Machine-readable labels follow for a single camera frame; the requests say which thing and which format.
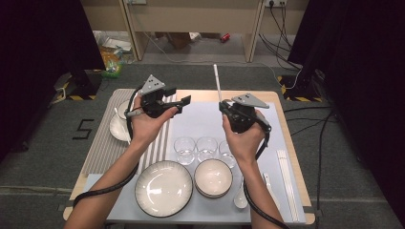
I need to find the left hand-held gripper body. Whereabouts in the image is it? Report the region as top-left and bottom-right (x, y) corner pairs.
(139, 73), (176, 119)

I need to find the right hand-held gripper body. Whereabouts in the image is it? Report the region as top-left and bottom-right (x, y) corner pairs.
(226, 93), (272, 135)

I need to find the white plate dark rim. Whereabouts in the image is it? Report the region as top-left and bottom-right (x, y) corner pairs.
(109, 113), (133, 143)
(134, 160), (194, 219)

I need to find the person's right hand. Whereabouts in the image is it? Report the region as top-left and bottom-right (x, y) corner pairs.
(223, 109), (266, 165)

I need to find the person's left hand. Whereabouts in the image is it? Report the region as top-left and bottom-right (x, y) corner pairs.
(127, 94), (180, 149)

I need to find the clear drinking glass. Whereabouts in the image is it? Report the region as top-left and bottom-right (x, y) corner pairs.
(173, 136), (197, 166)
(195, 136), (219, 163)
(218, 139), (238, 170)

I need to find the green snack packet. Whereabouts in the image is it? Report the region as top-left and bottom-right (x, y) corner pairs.
(102, 61), (124, 79)

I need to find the large brown cardboard box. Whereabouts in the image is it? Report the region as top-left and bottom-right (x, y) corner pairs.
(163, 31), (192, 50)

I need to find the yellow snack packet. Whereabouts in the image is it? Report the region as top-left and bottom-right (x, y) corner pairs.
(99, 51), (123, 70)

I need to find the black metal stand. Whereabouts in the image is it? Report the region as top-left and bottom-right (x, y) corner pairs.
(53, 69), (103, 101)
(277, 71), (326, 103)

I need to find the white ceramic spoon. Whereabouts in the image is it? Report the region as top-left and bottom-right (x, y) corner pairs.
(233, 176), (249, 210)
(263, 172), (275, 199)

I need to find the striped beige placemat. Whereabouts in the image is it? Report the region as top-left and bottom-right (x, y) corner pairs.
(81, 89), (177, 177)

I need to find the clear plastic bag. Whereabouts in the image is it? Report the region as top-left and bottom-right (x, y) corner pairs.
(94, 30), (133, 53)

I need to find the beige office desk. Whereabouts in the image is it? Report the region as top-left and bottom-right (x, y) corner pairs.
(79, 0), (309, 64)

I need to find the person in black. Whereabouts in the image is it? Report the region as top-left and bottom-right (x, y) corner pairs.
(0, 0), (106, 160)

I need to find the black curtain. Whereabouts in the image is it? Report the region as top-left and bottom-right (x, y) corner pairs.
(288, 0), (405, 220)

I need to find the white floor cable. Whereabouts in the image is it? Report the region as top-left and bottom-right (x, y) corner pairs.
(142, 31), (283, 89)

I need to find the black floor cable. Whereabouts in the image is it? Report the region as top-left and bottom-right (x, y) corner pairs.
(283, 106), (333, 113)
(316, 111), (335, 229)
(289, 111), (335, 136)
(258, 32), (304, 72)

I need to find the short white cable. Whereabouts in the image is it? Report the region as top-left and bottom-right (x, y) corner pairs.
(51, 87), (68, 106)
(288, 68), (304, 90)

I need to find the black power cable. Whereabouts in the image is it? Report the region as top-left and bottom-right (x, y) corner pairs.
(268, 1), (294, 52)
(279, 3), (292, 49)

